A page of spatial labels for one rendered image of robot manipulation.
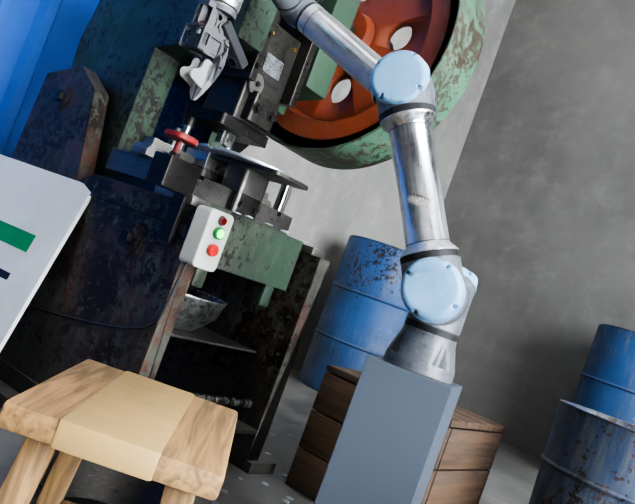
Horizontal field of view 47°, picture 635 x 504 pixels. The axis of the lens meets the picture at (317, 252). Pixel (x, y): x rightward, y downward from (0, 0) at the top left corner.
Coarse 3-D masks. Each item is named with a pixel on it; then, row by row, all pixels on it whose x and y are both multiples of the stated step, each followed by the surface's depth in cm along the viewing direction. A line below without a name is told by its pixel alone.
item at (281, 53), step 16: (272, 48) 196; (288, 48) 201; (272, 64) 197; (288, 64) 202; (224, 80) 197; (240, 80) 193; (256, 80) 193; (272, 80) 199; (208, 96) 199; (224, 96) 195; (240, 96) 192; (256, 96) 192; (272, 96) 201; (240, 112) 193; (256, 112) 193; (272, 112) 198; (256, 128) 199
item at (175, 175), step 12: (156, 156) 160; (168, 156) 158; (156, 168) 159; (168, 168) 158; (180, 168) 160; (192, 168) 163; (156, 180) 158; (168, 180) 158; (180, 180) 161; (192, 180) 163; (180, 192) 162; (192, 192) 164; (180, 204) 164; (168, 216) 166; (180, 216) 165; (168, 228) 165; (168, 240) 164
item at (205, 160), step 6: (192, 150) 197; (198, 150) 196; (198, 156) 195; (204, 156) 194; (210, 156) 194; (198, 162) 195; (204, 162) 193; (210, 162) 194; (216, 162) 196; (210, 168) 195; (216, 168) 196; (222, 168) 198; (222, 174) 198
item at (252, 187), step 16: (224, 160) 190; (224, 176) 191; (240, 176) 188; (256, 176) 190; (272, 176) 185; (288, 176) 182; (240, 192) 187; (256, 192) 192; (240, 208) 188; (256, 208) 192
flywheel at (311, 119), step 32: (384, 0) 229; (416, 0) 222; (448, 0) 211; (384, 32) 226; (416, 32) 219; (448, 32) 209; (352, 96) 227; (288, 128) 235; (320, 128) 227; (352, 128) 219
